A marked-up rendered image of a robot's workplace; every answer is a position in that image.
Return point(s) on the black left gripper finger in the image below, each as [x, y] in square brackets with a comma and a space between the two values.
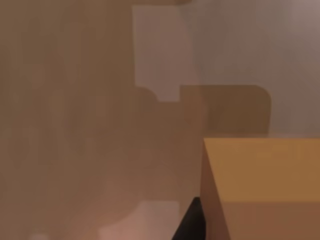
[192, 222]

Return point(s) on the orange-brown box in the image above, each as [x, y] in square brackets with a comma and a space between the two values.
[262, 180]

